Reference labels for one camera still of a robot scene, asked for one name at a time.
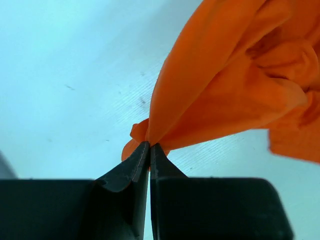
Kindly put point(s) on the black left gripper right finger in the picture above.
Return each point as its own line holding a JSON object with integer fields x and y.
{"x": 213, "y": 208}

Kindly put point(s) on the orange t shirt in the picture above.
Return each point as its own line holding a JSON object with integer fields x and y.
{"x": 239, "y": 65}

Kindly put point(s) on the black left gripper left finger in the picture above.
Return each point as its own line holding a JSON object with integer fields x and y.
{"x": 111, "y": 207}

